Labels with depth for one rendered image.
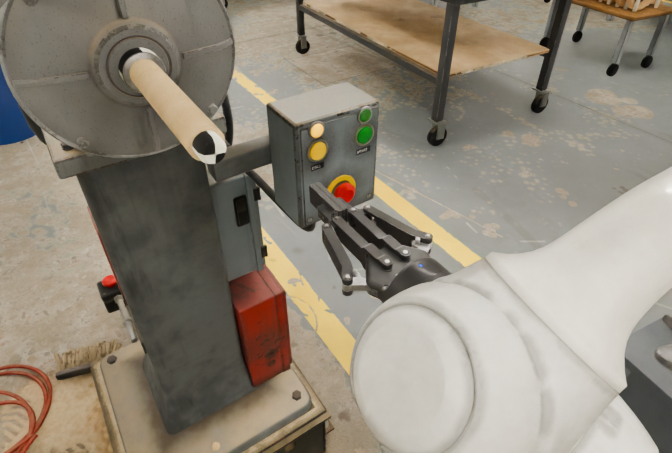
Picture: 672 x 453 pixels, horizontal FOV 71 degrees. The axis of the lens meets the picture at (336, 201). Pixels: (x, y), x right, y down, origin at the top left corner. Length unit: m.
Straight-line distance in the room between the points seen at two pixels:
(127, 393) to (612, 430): 1.23
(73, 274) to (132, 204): 1.45
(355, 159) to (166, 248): 0.39
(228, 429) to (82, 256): 1.29
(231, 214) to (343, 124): 0.35
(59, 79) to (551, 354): 0.52
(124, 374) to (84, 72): 1.04
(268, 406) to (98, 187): 0.75
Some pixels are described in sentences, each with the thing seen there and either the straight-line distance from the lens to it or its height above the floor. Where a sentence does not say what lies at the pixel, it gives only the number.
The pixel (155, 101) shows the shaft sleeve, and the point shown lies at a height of 1.26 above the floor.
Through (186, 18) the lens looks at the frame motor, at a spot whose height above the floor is 1.29.
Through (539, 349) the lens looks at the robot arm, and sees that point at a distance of 0.26.
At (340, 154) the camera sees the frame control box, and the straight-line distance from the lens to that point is 0.77.
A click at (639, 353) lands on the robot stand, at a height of 0.70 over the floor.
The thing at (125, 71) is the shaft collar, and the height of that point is 1.26.
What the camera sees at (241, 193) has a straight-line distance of 0.97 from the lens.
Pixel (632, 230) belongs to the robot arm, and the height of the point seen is 1.28.
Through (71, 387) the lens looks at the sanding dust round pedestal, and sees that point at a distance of 1.91.
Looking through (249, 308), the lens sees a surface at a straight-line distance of 1.10.
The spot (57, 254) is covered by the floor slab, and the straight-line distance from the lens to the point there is 2.43.
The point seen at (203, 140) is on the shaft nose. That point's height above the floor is 1.26.
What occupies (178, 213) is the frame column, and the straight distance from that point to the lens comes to 0.90.
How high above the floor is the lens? 1.45
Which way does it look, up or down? 37 degrees down
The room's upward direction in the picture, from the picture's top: straight up
